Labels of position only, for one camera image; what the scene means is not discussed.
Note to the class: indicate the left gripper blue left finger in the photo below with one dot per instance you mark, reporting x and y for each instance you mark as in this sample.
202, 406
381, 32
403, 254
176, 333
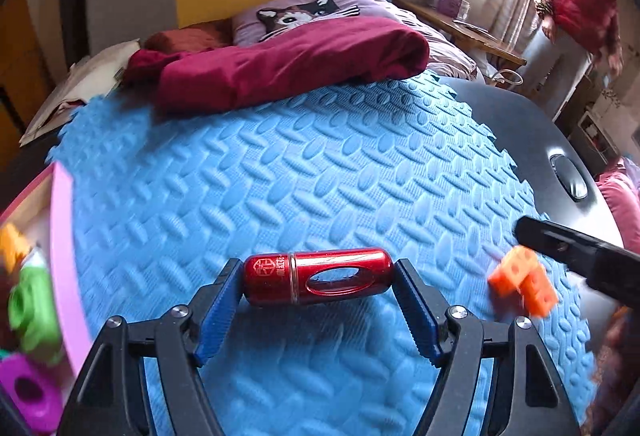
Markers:
213, 309

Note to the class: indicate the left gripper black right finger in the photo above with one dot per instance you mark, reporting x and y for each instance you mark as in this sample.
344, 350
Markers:
423, 309

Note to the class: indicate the red metal capsule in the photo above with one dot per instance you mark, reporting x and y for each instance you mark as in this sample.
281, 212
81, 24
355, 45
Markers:
306, 278

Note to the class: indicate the magenta plastic spool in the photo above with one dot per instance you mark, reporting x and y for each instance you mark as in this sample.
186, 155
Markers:
34, 393

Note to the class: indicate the right hand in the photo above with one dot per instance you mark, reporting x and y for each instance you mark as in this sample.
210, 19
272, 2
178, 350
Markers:
617, 371

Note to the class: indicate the pink cloth pile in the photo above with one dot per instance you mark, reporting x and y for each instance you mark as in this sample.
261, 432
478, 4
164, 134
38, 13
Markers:
619, 185

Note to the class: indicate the blue foam puzzle mat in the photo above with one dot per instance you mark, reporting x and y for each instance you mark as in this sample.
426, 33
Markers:
160, 206

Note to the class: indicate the pink edged white tray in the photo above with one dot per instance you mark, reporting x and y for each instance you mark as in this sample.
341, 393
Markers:
43, 213

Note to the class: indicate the yellow orange small toy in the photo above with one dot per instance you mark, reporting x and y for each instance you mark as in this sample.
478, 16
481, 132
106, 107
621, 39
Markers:
14, 246

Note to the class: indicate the wicker basket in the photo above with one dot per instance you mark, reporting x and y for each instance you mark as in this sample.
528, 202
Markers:
506, 79

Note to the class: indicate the maroon folded blanket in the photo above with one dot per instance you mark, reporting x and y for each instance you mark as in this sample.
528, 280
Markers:
314, 55

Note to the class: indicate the pink striped duvet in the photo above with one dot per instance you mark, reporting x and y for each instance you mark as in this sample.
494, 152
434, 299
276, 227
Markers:
445, 59

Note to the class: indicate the beige bag on bed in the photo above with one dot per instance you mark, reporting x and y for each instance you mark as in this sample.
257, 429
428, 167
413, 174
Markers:
91, 77

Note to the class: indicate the person in red sweater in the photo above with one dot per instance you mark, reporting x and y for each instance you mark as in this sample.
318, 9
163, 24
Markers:
572, 36

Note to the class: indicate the wooden side table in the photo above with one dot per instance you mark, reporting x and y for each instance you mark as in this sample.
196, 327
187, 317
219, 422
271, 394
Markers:
465, 39

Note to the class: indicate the pink cat pillow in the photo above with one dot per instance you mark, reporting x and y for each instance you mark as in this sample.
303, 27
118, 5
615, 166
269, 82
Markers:
255, 25

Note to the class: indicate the purple box on table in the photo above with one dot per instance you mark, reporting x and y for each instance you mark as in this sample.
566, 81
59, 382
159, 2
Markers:
454, 9

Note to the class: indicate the black rolled yoga mat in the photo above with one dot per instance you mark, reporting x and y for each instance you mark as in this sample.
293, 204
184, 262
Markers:
73, 19

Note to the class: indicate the green white toy camera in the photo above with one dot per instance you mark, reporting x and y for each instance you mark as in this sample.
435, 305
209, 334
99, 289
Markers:
31, 311

